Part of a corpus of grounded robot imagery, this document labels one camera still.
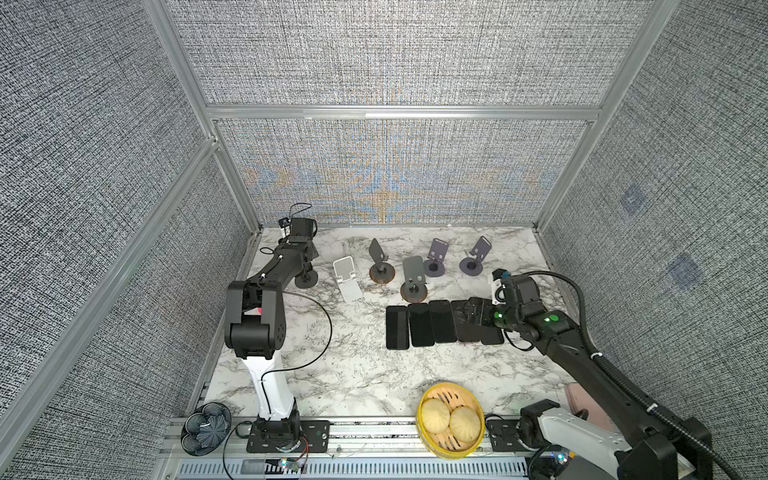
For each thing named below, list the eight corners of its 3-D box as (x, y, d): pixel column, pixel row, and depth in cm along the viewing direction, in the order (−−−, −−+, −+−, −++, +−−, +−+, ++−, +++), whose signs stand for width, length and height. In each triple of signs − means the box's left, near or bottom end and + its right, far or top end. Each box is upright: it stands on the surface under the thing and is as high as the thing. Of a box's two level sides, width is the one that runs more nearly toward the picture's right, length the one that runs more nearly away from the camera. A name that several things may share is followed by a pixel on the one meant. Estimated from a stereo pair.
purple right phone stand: (461, 272, 108) (468, 251, 99) (474, 256, 113) (481, 235, 104) (475, 280, 106) (483, 260, 97) (487, 263, 111) (497, 243, 102)
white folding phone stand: (345, 305, 100) (341, 285, 91) (336, 280, 106) (332, 260, 97) (362, 299, 101) (360, 279, 92) (353, 275, 107) (350, 254, 98)
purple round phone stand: (422, 273, 108) (426, 253, 99) (430, 258, 112) (434, 237, 103) (439, 280, 106) (445, 260, 97) (447, 264, 110) (452, 243, 102)
